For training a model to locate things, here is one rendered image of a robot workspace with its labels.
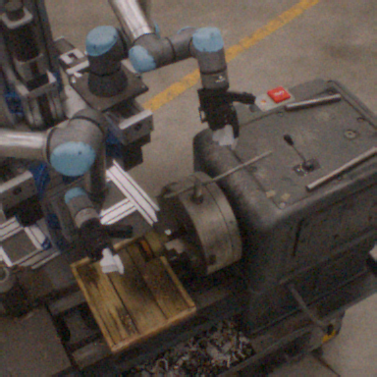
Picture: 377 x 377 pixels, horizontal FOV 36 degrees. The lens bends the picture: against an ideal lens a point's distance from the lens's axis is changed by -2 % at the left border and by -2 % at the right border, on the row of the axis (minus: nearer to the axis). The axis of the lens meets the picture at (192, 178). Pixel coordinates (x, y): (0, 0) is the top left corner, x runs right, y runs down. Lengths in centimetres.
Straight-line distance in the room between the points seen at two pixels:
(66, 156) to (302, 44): 296
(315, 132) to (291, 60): 233
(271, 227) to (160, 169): 185
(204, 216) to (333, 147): 48
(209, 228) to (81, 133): 46
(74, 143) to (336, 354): 173
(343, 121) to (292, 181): 32
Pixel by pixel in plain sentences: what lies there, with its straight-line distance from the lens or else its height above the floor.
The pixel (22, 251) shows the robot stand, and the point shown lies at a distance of 301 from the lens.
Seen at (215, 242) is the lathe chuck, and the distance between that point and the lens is 175.
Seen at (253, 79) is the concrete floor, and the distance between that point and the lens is 407.
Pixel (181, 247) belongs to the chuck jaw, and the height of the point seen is 111.
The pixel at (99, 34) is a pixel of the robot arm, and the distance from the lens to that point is 213.
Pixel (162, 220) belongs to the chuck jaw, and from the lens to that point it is 183.
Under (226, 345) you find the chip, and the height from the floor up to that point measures 56.
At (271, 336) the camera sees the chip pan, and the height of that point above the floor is 54.
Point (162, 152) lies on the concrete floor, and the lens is 357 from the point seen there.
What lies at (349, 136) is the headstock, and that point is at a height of 125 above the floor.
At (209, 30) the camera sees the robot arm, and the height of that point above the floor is 171.
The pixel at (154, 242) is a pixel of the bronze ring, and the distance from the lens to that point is 182.
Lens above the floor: 262
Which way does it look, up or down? 50 degrees down
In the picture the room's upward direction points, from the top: 2 degrees counter-clockwise
